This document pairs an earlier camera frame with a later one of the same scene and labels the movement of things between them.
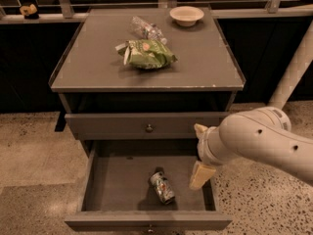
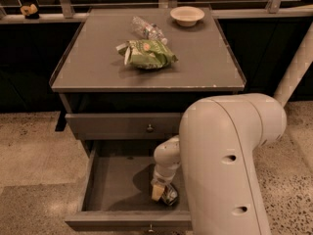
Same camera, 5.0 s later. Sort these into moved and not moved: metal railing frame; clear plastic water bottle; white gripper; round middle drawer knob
Moved: white gripper
Not moved: round middle drawer knob; metal railing frame; clear plastic water bottle
